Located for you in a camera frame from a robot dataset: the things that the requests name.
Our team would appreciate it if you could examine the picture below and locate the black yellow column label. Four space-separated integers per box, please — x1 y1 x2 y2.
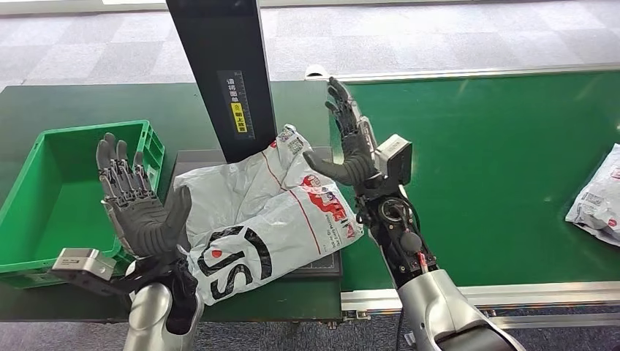
218 69 256 141

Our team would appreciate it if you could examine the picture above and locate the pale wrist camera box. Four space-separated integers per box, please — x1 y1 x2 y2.
375 134 414 186
50 247 118 296

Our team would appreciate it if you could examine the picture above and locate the aluminium conveyor frame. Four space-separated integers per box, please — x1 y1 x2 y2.
305 61 620 333

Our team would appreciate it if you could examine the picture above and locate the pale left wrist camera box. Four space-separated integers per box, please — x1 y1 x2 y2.
50 247 118 296

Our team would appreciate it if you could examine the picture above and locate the black scale column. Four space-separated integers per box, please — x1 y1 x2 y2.
165 0 279 165

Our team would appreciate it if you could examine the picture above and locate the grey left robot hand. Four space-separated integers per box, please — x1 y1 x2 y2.
96 133 193 260

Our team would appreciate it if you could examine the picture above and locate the green conveyor belt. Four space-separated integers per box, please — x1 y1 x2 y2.
327 69 620 293

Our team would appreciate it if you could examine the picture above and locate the green plastic basket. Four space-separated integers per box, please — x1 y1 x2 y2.
0 120 166 290

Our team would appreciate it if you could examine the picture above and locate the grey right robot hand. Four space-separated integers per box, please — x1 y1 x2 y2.
303 77 381 187

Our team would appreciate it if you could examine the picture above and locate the black weighing scale platform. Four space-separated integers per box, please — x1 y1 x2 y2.
169 146 344 279

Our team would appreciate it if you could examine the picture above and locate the white package with black print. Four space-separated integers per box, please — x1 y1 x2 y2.
173 124 364 308

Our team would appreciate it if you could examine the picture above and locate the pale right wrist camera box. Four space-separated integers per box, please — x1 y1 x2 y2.
375 134 414 186

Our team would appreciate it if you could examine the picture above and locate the white package with red print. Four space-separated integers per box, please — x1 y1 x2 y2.
564 143 620 249

